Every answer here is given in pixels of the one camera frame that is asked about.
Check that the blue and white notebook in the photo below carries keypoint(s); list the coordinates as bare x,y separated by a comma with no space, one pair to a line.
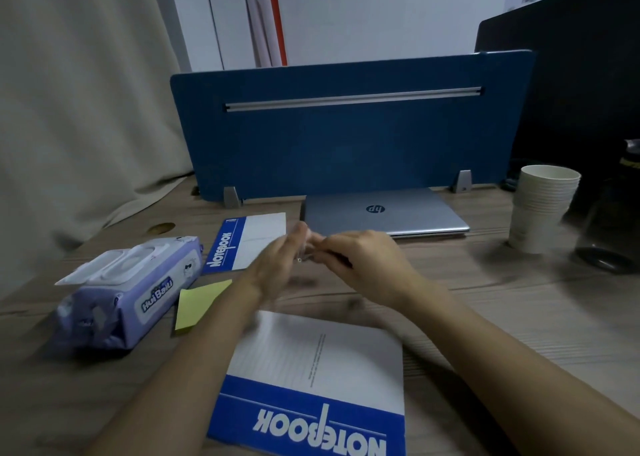
320,361
260,236

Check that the white paper cup stack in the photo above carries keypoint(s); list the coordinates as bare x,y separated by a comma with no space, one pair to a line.
532,236
545,191

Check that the white rolled tube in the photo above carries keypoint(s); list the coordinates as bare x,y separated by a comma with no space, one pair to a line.
254,21
267,21

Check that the beige curtain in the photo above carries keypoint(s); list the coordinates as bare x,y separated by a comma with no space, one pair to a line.
85,121

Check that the purple wet wipes pack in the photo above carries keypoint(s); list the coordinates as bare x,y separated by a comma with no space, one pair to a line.
120,306

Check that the person's right hand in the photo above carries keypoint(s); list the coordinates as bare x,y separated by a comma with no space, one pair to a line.
375,266

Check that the grey divider bracket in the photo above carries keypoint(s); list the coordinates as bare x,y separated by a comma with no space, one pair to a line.
461,182
232,198

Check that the blue desk divider panel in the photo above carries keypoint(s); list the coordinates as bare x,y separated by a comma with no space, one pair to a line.
350,146

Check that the person's right forearm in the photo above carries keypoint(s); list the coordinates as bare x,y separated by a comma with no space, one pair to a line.
515,375

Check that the dark translucent water bottle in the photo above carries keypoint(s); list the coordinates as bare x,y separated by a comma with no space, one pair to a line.
610,236

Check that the person's left forearm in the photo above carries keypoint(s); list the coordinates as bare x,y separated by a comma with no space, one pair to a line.
175,385

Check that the yellow sticky note pad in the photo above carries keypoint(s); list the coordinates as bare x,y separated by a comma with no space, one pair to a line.
197,303

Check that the silver laptop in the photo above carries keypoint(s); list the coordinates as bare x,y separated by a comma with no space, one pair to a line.
425,216

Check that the black partition panel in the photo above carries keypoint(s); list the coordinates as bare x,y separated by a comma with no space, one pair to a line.
580,81

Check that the person's left hand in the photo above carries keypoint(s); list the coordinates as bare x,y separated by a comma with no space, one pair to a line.
277,266

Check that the red rolled tube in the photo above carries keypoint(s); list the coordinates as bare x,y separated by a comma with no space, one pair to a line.
277,26

